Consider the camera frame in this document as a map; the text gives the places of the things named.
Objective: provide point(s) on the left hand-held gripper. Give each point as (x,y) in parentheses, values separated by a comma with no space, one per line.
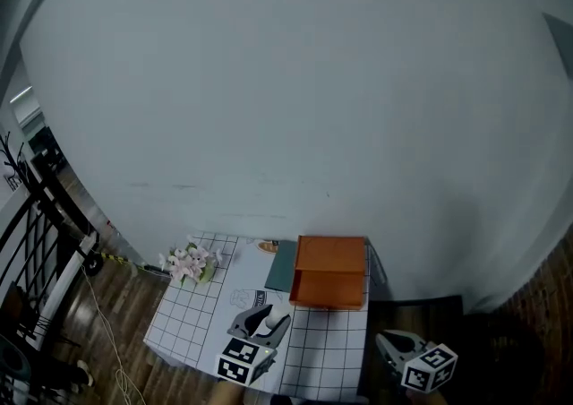
(244,360)

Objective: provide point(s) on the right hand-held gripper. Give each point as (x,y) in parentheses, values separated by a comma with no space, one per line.
(430,369)

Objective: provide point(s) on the small white cylinder object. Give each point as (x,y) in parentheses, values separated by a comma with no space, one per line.
(276,317)

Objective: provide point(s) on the orange box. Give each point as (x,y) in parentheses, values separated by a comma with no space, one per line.
(327,289)

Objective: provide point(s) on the person's right forearm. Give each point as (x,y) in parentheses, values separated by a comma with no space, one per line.
(423,398)

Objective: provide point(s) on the person's left forearm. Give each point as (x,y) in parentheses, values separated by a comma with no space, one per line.
(229,394)

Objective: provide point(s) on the black skirting board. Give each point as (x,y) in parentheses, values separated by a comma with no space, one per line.
(416,304)

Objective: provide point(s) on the grey flat book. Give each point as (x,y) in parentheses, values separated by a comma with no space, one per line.
(281,266)

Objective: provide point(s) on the white grid tablecloth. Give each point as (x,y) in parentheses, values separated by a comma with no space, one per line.
(322,349)

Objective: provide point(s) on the pink flowers in pot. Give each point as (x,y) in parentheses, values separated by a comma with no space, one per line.
(188,262)

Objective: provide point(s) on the yellow black striped bar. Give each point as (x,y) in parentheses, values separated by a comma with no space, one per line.
(116,258)

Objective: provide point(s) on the black trolley wheel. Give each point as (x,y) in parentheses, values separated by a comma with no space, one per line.
(95,265)

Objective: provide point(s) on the black metal railing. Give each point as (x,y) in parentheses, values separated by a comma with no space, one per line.
(45,233)

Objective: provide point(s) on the black coat rack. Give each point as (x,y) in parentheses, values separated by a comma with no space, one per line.
(13,161)

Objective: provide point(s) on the ceiling light strip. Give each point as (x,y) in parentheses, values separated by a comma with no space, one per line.
(21,94)

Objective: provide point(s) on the grey wall plate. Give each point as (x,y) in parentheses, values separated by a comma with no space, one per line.
(561,45)

